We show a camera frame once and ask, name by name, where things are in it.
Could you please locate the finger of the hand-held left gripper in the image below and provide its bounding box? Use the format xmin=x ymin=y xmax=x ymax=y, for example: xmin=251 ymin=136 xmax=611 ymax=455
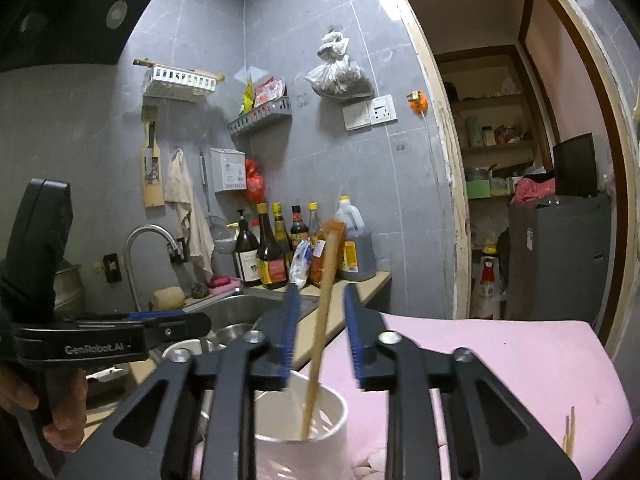
xmin=127 ymin=310 xmax=212 ymax=349

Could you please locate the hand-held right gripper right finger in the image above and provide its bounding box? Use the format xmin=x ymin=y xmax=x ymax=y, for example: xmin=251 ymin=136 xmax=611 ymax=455
xmin=342 ymin=284 xmax=583 ymax=480

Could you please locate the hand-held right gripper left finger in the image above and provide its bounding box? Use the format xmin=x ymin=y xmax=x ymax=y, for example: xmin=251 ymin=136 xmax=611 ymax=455
xmin=57 ymin=284 xmax=303 ymax=480

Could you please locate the white utensil holder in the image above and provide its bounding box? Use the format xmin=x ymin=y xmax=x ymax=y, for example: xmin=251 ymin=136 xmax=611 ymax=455
xmin=252 ymin=370 xmax=349 ymax=480

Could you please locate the person's left hand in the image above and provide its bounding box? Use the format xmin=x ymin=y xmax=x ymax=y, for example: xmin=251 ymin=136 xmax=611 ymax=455
xmin=0 ymin=362 xmax=89 ymax=448

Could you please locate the metal bowl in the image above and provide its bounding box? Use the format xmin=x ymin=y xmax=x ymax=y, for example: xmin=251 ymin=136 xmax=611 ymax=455
xmin=215 ymin=324 xmax=262 ymax=347
xmin=162 ymin=339 xmax=222 ymax=362

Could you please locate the yellow sponge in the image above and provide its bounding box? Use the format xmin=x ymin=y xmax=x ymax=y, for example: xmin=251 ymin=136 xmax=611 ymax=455
xmin=152 ymin=287 xmax=186 ymax=311

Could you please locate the steel steamer pot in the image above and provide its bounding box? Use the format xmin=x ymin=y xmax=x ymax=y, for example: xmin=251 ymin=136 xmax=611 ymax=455
xmin=52 ymin=264 xmax=82 ymax=311

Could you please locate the blue white packet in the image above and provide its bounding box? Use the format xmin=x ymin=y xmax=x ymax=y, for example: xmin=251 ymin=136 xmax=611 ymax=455
xmin=289 ymin=240 xmax=314 ymax=288

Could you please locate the dark soy sauce bottle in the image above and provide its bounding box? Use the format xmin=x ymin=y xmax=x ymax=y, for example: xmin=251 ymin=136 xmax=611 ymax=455
xmin=255 ymin=202 xmax=288 ymax=290

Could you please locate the large oil jug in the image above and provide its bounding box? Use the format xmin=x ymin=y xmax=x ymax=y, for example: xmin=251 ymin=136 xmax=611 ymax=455
xmin=334 ymin=196 xmax=376 ymax=281

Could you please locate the orange packet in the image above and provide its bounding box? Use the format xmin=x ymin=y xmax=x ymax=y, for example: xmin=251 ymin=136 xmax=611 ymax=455
xmin=308 ymin=220 xmax=347 ymax=288

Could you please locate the brown pump bottle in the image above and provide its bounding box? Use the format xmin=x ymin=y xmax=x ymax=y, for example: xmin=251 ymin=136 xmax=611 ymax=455
xmin=234 ymin=209 xmax=262 ymax=287

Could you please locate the metal strainer ladle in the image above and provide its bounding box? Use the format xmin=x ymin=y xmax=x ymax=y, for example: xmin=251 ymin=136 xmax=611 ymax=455
xmin=200 ymin=151 xmax=237 ymax=254

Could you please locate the steel faucet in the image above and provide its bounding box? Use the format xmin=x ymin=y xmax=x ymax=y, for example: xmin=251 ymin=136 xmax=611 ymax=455
xmin=124 ymin=224 xmax=188 ymax=313

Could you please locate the yellow capped dark bottle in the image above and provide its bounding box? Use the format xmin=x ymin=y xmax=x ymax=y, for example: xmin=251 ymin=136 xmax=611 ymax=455
xmin=271 ymin=202 xmax=294 ymax=271

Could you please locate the red capped dark bottle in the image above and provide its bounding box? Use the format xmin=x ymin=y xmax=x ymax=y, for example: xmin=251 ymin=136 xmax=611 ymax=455
xmin=290 ymin=205 xmax=309 ymax=251

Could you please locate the yellow capped clear bottle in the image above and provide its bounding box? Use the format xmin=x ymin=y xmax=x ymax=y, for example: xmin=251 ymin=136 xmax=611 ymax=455
xmin=307 ymin=202 xmax=323 ymax=247

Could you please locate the wooden knife board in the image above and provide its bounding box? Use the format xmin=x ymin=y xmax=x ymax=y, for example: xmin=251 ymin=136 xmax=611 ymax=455
xmin=141 ymin=106 xmax=165 ymax=209

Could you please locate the beige hanging towel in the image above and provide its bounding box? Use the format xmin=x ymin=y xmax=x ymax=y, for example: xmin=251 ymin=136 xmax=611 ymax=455
xmin=164 ymin=149 xmax=215 ymax=281

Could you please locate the pink mat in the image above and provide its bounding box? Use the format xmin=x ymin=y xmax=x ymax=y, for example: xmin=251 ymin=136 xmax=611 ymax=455
xmin=192 ymin=310 xmax=633 ymax=480

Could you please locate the red plastic bag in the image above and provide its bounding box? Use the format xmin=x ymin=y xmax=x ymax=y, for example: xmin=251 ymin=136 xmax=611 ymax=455
xmin=244 ymin=158 xmax=267 ymax=203

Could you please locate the wooden rolling pin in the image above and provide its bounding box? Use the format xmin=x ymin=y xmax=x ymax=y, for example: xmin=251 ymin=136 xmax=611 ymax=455
xmin=132 ymin=58 xmax=226 ymax=83

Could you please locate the red cloth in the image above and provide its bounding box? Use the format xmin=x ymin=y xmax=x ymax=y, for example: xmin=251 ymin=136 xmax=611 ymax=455
xmin=512 ymin=175 xmax=557 ymax=206

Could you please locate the wooden shelf unit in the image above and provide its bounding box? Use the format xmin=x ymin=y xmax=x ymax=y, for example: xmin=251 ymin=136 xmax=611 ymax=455
xmin=432 ymin=45 xmax=556 ymax=201

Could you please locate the red snack packet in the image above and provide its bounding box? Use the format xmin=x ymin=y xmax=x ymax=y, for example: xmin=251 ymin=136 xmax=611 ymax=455
xmin=254 ymin=77 xmax=287 ymax=108

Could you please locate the hanging clear plastic bag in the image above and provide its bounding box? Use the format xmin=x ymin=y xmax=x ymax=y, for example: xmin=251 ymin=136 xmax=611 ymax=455
xmin=305 ymin=31 xmax=375 ymax=99

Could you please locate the black monitor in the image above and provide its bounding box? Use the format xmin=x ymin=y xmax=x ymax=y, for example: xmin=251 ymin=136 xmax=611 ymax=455
xmin=552 ymin=133 xmax=598 ymax=198

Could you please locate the white wall box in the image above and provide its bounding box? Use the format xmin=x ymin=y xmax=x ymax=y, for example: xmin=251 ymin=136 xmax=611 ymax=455
xmin=210 ymin=148 xmax=247 ymax=192

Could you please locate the wooden door frame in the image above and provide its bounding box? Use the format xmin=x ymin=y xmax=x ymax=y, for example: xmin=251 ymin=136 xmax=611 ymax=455
xmin=377 ymin=0 xmax=640 ymax=356

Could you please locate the white wall basket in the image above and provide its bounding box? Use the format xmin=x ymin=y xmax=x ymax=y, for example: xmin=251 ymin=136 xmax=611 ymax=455
xmin=142 ymin=65 xmax=218 ymax=104

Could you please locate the grey wall basket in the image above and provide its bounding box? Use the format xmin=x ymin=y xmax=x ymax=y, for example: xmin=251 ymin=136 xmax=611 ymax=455
xmin=228 ymin=96 xmax=292 ymax=136

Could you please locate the white wall switch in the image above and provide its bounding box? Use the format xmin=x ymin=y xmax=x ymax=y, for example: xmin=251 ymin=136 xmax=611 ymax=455
xmin=342 ymin=102 xmax=373 ymax=132

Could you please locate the white wall socket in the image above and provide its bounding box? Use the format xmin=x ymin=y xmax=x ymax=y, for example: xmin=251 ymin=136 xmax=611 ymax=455
xmin=370 ymin=95 xmax=398 ymax=125

